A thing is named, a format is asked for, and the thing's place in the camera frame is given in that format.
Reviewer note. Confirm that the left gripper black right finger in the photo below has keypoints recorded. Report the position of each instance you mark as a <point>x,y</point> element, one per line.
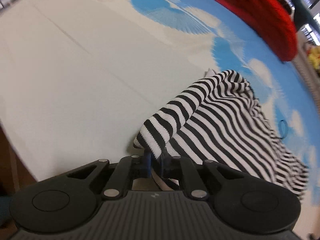
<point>185,172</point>

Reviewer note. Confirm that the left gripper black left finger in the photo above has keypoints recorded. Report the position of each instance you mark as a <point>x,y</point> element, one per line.
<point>122,175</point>

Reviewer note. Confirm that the black white striped sweater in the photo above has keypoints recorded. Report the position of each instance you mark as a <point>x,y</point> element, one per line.
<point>219,118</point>

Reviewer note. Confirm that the blue white patterned bedsheet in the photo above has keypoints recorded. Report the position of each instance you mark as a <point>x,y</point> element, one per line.
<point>79,77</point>

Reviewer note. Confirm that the red knitted pillow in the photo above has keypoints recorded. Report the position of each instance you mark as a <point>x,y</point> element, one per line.
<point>271,21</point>

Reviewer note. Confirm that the yellow plush toy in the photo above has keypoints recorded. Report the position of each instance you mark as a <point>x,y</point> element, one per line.
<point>314,57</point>

